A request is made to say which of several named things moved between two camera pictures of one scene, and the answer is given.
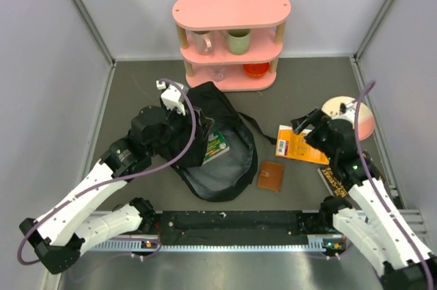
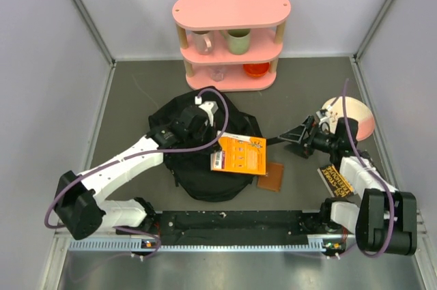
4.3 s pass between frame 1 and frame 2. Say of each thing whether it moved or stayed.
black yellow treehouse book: stayed
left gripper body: moved
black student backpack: moved
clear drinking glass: stayed
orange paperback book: moved
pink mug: stayed
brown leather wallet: stayed
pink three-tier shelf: stayed
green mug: stayed
